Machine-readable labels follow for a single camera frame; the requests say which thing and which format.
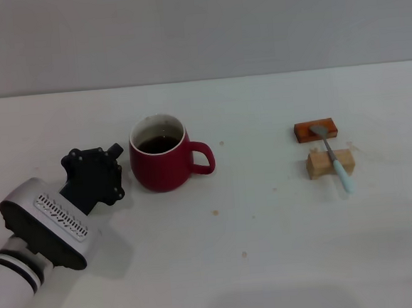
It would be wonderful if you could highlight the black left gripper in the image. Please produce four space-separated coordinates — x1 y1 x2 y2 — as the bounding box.
55 142 130 219

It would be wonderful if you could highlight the red ceramic coffee cup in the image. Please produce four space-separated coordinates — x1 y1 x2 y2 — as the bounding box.
126 110 218 196

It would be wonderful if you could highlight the spoon with light blue handle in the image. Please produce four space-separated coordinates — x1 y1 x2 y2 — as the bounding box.
309 121 358 197

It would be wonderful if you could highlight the orange wooden block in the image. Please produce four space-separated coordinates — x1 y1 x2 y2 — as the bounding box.
292 117 340 144

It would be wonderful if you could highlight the light wooden bridge block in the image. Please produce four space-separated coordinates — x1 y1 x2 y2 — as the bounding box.
305 147 357 181

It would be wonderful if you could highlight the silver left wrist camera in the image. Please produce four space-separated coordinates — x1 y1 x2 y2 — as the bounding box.
0 172 105 277

